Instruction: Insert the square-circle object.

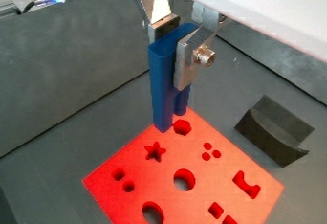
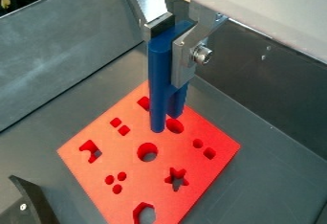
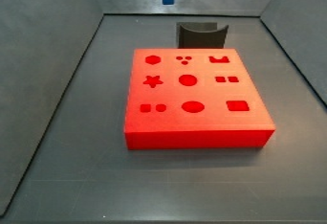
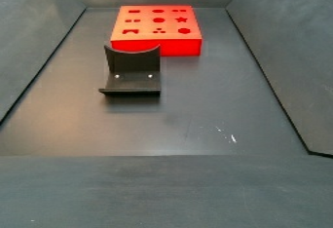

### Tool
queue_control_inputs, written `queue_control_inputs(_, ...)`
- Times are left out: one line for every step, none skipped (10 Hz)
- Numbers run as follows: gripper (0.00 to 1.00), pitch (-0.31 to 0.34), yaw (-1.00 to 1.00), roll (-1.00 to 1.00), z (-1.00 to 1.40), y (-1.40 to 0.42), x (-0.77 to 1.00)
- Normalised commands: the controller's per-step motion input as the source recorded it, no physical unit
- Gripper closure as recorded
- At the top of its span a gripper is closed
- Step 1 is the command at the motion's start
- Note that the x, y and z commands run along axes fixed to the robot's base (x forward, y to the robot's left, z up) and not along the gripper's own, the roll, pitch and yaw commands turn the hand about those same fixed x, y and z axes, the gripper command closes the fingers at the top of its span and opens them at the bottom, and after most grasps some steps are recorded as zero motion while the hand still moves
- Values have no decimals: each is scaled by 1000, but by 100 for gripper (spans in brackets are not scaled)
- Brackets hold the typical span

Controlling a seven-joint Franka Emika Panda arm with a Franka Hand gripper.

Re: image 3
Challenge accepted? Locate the red shape sorter block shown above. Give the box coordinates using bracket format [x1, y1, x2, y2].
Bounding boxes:
[124, 49, 276, 149]

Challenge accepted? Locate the dark grey curved holder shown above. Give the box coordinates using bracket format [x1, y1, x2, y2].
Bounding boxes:
[176, 22, 228, 49]

